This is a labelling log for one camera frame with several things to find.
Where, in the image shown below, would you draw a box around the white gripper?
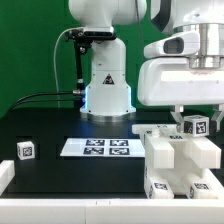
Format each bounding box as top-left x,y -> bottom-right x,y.
138,57 -> 224,132

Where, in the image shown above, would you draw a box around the white cube front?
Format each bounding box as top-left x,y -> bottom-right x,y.
184,115 -> 209,137

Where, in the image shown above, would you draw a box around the white chair side frame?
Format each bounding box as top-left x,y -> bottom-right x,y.
132,124 -> 221,182

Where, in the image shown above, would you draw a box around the white chair seat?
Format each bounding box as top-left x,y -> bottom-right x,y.
144,170 -> 211,199

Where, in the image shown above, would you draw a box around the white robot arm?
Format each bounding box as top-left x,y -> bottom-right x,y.
68,0 -> 224,131

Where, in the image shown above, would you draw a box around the white marker sheet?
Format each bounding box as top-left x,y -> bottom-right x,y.
60,138 -> 145,158

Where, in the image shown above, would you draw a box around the white front barrier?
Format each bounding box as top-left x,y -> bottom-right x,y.
0,199 -> 224,224

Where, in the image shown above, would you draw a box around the white barrier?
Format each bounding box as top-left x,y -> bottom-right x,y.
0,160 -> 15,196
0,199 -> 224,224

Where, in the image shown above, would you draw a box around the white left barrier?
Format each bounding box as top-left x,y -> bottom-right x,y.
0,160 -> 15,196

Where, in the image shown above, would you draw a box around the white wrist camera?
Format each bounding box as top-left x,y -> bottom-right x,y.
144,31 -> 200,59

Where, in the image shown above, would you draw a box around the black base cables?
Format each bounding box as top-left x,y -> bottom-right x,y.
7,89 -> 86,113

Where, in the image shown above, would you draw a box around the black camera on stand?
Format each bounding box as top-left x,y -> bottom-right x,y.
65,27 -> 116,41

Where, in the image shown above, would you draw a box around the black camera stand pole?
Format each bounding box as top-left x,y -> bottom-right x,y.
74,41 -> 85,95

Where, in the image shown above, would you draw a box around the grey camera cable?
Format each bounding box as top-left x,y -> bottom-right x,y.
53,27 -> 81,109

